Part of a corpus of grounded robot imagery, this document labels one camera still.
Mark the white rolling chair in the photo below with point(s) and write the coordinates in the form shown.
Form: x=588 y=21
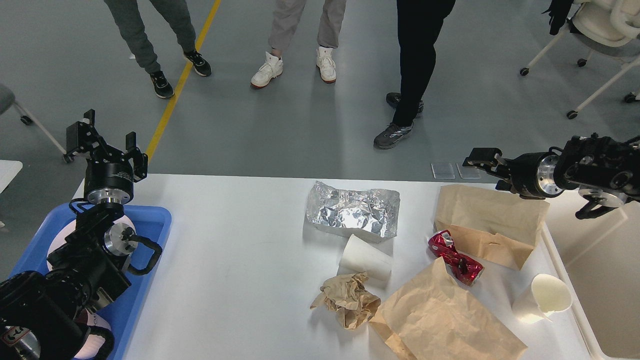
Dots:
x=607 y=27

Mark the crumpled brown paper ball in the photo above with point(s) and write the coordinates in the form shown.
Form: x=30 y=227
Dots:
x=347 y=296

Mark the crumpled aluminium foil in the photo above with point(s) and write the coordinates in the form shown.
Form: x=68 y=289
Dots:
x=371 y=215

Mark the right clear floor tile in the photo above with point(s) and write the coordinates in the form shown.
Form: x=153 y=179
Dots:
x=468 y=172

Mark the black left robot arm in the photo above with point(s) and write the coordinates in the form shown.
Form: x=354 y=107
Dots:
x=39 y=312

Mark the clear floor tile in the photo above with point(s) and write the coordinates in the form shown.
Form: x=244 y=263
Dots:
x=443 y=170
x=468 y=172

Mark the large brown paper sheet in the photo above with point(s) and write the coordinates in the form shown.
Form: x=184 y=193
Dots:
x=432 y=318

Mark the left clear floor tile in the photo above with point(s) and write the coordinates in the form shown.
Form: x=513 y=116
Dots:
x=443 y=170

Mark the white paper cup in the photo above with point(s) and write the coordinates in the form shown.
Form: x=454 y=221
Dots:
x=359 y=256

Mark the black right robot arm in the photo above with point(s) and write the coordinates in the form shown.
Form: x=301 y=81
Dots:
x=606 y=172

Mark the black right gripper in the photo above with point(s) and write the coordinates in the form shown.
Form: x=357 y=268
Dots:
x=531 y=175

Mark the white side table corner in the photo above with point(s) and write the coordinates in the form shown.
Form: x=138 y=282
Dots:
x=8 y=171

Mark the white plastic bin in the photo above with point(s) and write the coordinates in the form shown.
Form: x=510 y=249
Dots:
x=599 y=260

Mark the brown paper bag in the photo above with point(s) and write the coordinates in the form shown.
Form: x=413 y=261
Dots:
x=494 y=226

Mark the person in black trousers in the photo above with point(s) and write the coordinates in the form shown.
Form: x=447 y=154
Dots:
x=419 y=23

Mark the pink mug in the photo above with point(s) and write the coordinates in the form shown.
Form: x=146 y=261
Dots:
x=93 y=342

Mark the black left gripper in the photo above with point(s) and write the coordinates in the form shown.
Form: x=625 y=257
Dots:
x=105 y=182

